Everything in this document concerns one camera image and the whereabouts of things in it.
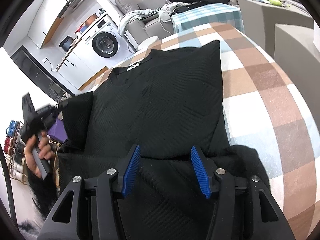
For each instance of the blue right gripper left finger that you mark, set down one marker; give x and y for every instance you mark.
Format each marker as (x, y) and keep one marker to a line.
(127, 169)

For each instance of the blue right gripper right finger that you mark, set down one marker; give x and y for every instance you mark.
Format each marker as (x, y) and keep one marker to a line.
(205, 171)

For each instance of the black knit sweater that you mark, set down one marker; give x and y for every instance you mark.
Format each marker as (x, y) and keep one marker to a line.
(86, 204)

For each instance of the white grey clothes pile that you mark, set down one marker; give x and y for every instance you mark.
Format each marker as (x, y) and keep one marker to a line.
(165, 14)

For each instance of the person's left hand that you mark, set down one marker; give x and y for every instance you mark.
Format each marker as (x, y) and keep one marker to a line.
(36, 150)

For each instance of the purple bag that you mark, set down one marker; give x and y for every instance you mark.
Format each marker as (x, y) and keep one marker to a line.
(58, 132)

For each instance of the wooden shoe rack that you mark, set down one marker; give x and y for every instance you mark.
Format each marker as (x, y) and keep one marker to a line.
(14, 152)

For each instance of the black cooking pot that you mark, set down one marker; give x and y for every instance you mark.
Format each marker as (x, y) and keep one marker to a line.
(66, 43)

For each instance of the plaid checkered tablecloth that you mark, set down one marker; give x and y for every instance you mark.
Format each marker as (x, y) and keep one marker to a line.
(251, 101)

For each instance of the white front-load washing machine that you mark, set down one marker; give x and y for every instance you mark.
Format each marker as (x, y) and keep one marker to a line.
(103, 42)

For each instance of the range hood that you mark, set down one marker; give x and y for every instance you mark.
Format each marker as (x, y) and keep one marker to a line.
(69, 8)

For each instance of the grey sofa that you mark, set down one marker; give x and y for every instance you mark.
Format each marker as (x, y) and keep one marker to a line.
(138, 30)

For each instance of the blue plaid side table cloth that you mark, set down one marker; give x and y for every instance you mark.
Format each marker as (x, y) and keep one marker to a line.
(219, 12)

